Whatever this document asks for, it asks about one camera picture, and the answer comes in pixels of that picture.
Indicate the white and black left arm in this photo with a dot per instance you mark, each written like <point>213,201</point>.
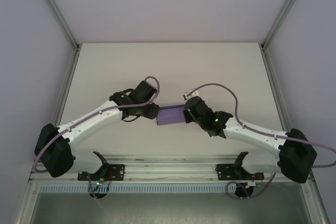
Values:
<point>86,124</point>

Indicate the aluminium frame post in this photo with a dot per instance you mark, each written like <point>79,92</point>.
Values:
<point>56,11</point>
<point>284,11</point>

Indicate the aluminium side frame rail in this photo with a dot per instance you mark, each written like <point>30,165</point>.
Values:
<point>60,98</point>
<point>283,103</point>

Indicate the grey metal sheet panel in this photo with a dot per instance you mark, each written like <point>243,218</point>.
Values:
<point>170,208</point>

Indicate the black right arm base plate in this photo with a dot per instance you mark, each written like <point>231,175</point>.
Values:
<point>223,171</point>

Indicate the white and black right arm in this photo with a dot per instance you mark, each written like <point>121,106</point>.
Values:
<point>254,132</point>

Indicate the aluminium mounting rail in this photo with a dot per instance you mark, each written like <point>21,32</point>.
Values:
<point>170,169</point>

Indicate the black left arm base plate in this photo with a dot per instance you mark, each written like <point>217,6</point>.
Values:
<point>116,171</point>

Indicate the purple corrugated paper box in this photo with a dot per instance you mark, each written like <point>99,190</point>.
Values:
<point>170,115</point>

